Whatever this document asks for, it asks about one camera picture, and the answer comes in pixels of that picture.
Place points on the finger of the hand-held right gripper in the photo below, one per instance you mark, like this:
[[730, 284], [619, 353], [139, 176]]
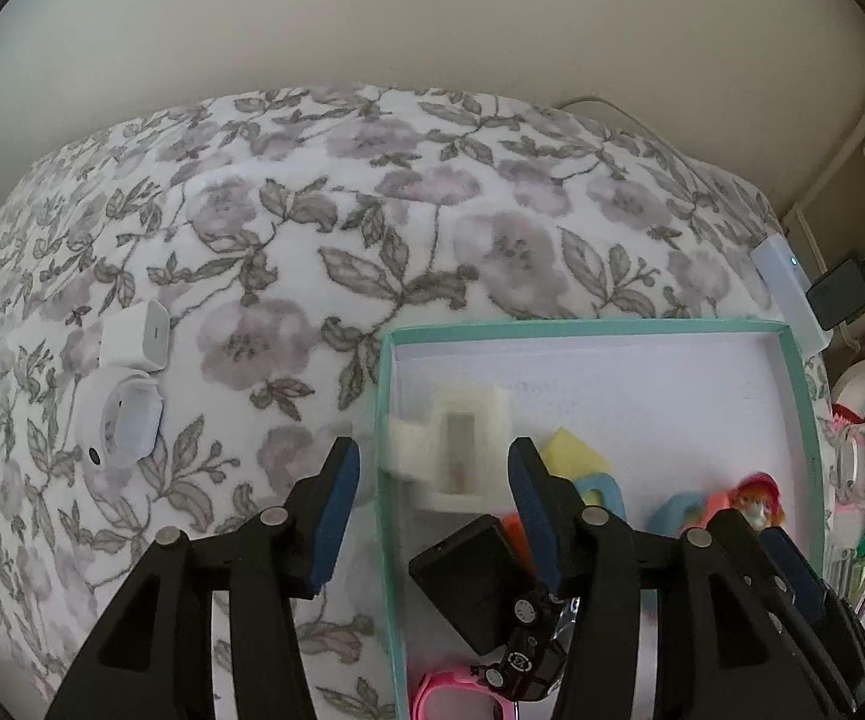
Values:
[[789, 570]]

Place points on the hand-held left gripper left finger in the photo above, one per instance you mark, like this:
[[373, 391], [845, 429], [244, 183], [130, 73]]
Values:
[[331, 525]]

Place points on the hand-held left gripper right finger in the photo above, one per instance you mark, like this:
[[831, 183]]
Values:
[[541, 532]]

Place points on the coral puzzle piece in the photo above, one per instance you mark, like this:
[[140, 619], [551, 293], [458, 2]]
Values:
[[513, 525], [717, 501]]

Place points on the yellow green puzzle piece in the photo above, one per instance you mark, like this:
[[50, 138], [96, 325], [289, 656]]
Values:
[[567, 454]]

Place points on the red-haired toy figure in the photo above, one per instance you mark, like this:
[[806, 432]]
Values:
[[759, 491]]

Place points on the small white foam piece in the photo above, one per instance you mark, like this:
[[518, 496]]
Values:
[[406, 450]]

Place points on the large white foam piece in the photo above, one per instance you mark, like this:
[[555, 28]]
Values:
[[489, 420]]

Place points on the black toy car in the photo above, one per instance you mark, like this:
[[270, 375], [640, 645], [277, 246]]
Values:
[[526, 664]]

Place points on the teal cardboard box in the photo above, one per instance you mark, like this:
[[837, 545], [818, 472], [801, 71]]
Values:
[[627, 382]]

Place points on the pink wrist watch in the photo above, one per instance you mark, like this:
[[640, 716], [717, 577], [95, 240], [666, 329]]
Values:
[[432, 690]]

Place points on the black power adapter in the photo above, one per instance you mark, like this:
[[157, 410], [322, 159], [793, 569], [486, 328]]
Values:
[[470, 585]]

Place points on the white oval plastic device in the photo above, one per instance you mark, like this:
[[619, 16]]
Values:
[[114, 420]]

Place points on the white charger cube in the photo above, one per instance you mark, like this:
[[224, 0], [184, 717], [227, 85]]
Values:
[[136, 334]]

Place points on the white bar device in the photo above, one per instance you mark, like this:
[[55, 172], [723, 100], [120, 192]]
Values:
[[789, 289]]

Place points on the black power brick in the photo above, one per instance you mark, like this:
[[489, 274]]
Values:
[[837, 292]]

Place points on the floral blanket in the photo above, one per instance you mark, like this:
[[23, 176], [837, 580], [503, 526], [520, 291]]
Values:
[[252, 240]]

